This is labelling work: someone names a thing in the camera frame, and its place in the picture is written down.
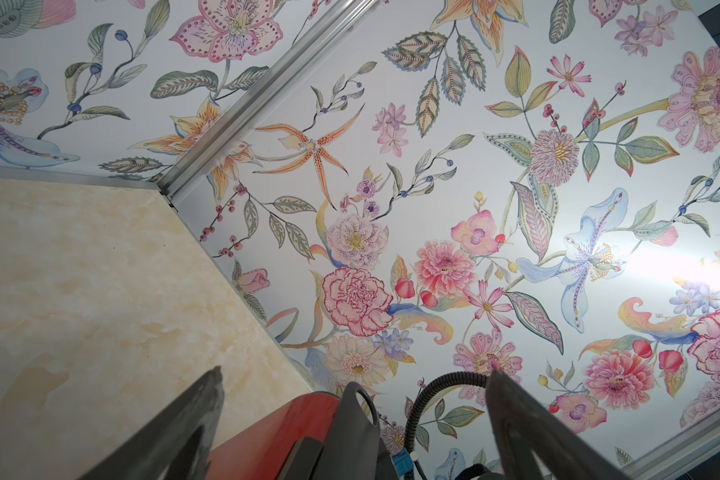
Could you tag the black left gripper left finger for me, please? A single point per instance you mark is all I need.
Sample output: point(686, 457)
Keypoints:
point(176, 443)

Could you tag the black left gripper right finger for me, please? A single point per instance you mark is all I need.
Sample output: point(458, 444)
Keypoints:
point(528, 437)

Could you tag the red capsule coffee machine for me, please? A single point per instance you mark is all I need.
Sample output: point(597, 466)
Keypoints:
point(315, 436)

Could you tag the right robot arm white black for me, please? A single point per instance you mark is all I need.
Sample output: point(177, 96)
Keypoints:
point(432, 397)

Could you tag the left aluminium corner post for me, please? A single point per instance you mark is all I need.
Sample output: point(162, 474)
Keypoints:
point(690, 448)

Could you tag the aluminium corner post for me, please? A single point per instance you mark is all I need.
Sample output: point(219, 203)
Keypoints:
point(241, 117)
point(690, 448)

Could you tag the right aluminium corner post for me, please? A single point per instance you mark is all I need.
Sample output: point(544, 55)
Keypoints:
point(241, 117)

